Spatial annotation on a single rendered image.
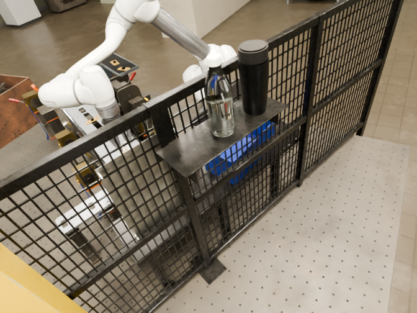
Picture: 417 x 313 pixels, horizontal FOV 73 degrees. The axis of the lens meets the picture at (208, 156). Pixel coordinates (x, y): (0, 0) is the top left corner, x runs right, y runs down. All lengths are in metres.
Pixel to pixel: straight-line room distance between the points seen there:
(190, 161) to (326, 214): 0.94
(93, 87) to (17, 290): 0.76
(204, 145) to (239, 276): 0.73
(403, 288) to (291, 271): 1.03
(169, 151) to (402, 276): 1.83
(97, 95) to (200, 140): 0.59
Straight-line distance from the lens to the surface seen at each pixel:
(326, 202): 1.52
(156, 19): 1.63
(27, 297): 0.68
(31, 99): 2.28
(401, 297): 2.18
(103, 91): 1.19
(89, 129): 1.75
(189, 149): 0.70
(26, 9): 9.54
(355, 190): 1.60
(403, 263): 2.29
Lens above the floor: 1.88
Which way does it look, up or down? 43 degrees down
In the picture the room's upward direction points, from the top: 11 degrees counter-clockwise
